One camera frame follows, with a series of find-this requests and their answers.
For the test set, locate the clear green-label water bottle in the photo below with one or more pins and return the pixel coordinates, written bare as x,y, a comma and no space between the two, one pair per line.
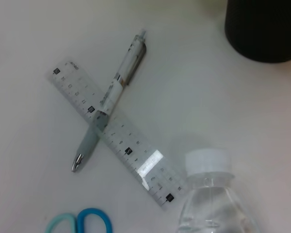
208,160

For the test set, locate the transparent plastic ruler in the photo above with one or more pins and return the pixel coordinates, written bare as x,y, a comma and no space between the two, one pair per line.
131,150

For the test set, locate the grey retractable pen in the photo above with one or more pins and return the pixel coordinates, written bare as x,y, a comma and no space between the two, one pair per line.
131,65

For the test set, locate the blue scissors with sheath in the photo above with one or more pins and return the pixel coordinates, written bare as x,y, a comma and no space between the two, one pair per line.
94,216

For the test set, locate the black mesh pen holder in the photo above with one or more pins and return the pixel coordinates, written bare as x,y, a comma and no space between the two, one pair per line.
262,31

